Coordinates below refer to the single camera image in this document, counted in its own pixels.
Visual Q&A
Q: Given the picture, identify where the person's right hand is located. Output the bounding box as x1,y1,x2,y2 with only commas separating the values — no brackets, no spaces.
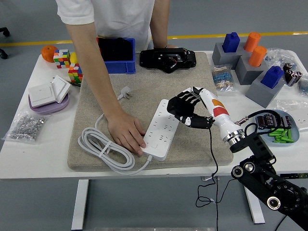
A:
107,112,147,157

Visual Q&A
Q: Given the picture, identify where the blue plastic bin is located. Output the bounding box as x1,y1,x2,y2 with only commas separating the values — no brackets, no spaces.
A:
103,38,137,75

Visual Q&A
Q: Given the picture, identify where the purple oval tray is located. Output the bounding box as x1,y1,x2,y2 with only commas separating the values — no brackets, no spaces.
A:
28,92,70,115

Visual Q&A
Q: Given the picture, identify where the multicolour puzzle cube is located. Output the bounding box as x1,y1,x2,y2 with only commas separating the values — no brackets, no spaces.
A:
67,63,84,84
52,49,71,70

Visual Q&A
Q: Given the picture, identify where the white table leg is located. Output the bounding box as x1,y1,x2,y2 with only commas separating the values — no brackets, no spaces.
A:
71,179,90,231
243,186,266,224

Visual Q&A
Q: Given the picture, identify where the black chair base with castors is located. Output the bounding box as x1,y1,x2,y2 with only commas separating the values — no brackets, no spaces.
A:
0,27,11,60

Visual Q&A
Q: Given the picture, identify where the clear bag of blue parts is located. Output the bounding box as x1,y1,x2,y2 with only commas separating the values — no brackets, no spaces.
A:
264,47,298,73

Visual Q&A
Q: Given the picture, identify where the black electronic device housing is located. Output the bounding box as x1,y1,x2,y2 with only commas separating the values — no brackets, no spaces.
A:
139,47,197,74

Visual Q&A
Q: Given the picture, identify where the orange fruit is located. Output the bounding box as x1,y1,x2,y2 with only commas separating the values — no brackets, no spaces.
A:
40,45,58,63

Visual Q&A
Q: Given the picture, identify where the grey socket block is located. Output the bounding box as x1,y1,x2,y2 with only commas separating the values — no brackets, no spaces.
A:
244,72,286,109
212,42,243,71
235,55,268,86

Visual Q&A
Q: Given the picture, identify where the black plug adapter with cord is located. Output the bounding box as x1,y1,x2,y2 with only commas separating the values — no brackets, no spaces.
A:
167,96,229,209

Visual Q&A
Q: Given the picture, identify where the light blue oval plate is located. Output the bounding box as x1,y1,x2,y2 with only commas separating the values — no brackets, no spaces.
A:
254,109,301,147

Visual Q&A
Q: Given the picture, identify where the clear bag of metal nuts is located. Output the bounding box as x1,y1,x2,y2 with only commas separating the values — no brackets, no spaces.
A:
1,109,51,145

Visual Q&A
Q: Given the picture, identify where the black table control panel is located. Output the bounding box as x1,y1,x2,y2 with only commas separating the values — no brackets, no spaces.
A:
276,172,308,180

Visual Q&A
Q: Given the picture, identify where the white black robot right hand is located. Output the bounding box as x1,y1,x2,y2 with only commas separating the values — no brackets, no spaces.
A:
167,86,242,142

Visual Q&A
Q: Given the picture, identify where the clear bag of resistors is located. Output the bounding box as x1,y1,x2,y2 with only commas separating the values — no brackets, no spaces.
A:
210,64,238,93

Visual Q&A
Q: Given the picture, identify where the orange cylinder peg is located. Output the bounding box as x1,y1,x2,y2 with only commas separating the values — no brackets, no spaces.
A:
248,46,268,68
244,32,262,53

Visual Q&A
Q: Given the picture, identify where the white wall switch panel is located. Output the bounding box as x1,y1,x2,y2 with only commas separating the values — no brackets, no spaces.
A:
50,75,72,104
28,83,56,108

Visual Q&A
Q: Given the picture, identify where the black hanging cable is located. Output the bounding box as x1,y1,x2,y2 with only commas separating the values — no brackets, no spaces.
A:
215,178,220,231

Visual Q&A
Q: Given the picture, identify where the clear empty-looking plastic bag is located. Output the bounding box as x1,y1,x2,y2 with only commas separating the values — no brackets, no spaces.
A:
275,99,308,132

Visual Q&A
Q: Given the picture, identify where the person torso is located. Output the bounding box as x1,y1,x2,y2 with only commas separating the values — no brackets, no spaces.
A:
55,0,156,51

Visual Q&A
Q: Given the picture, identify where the blue square peg block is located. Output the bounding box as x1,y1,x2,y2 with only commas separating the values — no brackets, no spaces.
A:
221,32,241,53
260,66,285,90

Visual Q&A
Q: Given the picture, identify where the black and red cloth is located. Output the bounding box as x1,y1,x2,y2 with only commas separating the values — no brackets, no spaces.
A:
96,36,134,62

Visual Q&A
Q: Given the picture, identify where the white power strip with cable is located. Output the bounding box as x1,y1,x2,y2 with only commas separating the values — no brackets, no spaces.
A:
77,86,180,176

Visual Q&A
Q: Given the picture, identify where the black cable on floor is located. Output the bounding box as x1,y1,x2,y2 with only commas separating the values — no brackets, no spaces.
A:
274,215,287,231

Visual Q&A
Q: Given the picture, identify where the grey-brown felt mat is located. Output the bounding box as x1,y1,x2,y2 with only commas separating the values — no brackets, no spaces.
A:
66,51,234,173

